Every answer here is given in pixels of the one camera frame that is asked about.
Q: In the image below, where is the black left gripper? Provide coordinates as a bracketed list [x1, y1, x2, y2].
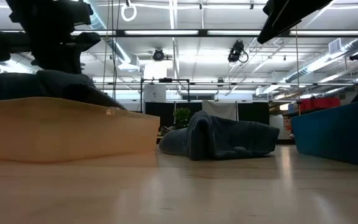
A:
[6, 0, 83, 75]

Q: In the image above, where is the light grey knit hat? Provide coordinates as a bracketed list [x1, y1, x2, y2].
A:
[158, 126, 198, 156]

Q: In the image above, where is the translucent orange plastic bin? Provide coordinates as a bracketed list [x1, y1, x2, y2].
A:
[0, 96, 161, 164]

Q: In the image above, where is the red storage container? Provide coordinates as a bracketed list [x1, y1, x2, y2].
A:
[299, 96, 342, 112]

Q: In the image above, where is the round black ceiling lamp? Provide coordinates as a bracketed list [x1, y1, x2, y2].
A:
[152, 49, 166, 62]

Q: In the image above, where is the white board panel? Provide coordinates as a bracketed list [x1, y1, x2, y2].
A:
[201, 100, 237, 121]

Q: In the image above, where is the blue plastic bin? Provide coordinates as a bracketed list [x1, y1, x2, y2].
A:
[290, 97, 358, 170]

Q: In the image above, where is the green potted plant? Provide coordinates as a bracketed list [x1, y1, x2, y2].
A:
[173, 107, 193, 129]

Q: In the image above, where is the thin hanging cable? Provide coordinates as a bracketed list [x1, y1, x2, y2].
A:
[102, 0, 111, 94]

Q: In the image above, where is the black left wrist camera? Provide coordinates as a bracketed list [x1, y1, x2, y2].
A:
[70, 1, 93, 26]

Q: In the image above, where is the silver ventilation duct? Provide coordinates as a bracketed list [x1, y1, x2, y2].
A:
[283, 37, 358, 84]

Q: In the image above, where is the thick black hanging cable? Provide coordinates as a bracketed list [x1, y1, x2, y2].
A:
[111, 0, 121, 102]

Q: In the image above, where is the black hanging camera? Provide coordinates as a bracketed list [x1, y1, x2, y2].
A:
[227, 39, 249, 64]

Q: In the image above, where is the white hanging ring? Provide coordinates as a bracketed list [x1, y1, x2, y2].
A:
[120, 2, 138, 22]

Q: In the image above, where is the black metal stand frame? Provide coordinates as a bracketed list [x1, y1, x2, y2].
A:
[140, 77, 191, 114]

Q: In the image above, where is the black partition wall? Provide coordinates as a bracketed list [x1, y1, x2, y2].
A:
[144, 101, 270, 128]

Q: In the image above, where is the black overhead frame bar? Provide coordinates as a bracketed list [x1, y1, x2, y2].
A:
[0, 29, 358, 38]

